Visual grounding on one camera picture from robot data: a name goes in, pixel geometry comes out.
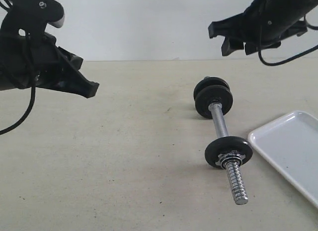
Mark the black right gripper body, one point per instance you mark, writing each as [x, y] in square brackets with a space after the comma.
[267, 23]

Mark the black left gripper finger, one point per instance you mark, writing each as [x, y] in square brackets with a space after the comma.
[72, 81]

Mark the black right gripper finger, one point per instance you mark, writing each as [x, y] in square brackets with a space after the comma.
[230, 27]
[230, 45]

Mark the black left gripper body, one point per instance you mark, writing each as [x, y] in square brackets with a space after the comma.
[48, 66]

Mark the black weight plate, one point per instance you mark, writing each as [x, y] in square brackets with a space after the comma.
[208, 81]

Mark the chrome dumbbell with black plates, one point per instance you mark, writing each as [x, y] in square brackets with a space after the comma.
[225, 152]

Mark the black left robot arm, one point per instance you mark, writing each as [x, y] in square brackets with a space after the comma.
[10, 61]

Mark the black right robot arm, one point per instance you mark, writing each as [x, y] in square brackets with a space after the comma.
[264, 24]

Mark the white rectangular tray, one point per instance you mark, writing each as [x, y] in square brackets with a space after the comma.
[289, 144]

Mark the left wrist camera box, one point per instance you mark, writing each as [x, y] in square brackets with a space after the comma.
[32, 16]

